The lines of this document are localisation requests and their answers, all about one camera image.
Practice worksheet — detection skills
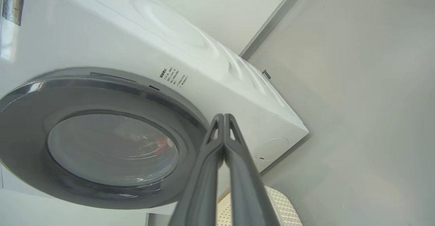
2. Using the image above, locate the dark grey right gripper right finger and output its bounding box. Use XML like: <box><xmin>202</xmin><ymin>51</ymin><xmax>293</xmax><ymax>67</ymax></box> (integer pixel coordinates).
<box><xmin>224</xmin><ymin>114</ymin><xmax>281</xmax><ymax>226</ymax></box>

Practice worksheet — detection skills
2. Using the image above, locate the cream perforated laundry basket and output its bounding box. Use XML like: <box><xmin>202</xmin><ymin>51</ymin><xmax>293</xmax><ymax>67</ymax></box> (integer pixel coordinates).
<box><xmin>217</xmin><ymin>186</ymin><xmax>303</xmax><ymax>226</ymax></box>

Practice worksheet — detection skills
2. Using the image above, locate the silver rating label sticker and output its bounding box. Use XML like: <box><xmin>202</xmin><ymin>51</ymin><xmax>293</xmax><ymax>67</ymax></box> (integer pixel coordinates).
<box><xmin>1</xmin><ymin>0</ymin><xmax>27</xmax><ymax>26</ymax></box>

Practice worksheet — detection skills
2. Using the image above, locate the white front-load washing machine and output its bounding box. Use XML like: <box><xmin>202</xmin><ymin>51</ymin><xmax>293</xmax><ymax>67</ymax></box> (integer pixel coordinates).
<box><xmin>0</xmin><ymin>0</ymin><xmax>309</xmax><ymax>216</ymax></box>

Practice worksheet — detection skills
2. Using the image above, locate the grey round glass washer door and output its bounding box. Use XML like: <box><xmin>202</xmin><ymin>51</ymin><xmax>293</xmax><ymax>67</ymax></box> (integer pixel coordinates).
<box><xmin>0</xmin><ymin>67</ymin><xmax>210</xmax><ymax>210</ymax></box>

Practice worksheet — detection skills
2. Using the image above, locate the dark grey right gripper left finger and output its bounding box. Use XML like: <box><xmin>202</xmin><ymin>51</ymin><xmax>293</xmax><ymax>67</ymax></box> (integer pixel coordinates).
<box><xmin>169</xmin><ymin>114</ymin><xmax>225</xmax><ymax>226</ymax></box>

